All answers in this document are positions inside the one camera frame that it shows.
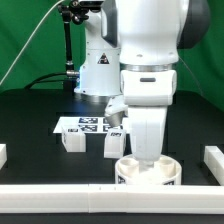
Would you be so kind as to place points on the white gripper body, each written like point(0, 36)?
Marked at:
point(148, 96)

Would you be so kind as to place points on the white round stool seat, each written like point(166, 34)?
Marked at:
point(165, 171)

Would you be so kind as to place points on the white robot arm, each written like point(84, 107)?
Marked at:
point(132, 47)

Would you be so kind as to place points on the white marker sheet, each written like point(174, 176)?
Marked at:
point(86, 124)

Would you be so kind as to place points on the white left side block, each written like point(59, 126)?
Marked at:
point(3, 155)

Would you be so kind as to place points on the white right side rail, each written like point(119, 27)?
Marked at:
point(214, 159)

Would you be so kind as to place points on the white rail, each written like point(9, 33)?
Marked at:
point(214, 159)
point(111, 198)

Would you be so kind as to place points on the black camera stand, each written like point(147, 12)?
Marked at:
point(69, 36)

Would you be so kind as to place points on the white front rail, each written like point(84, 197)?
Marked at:
point(111, 198)

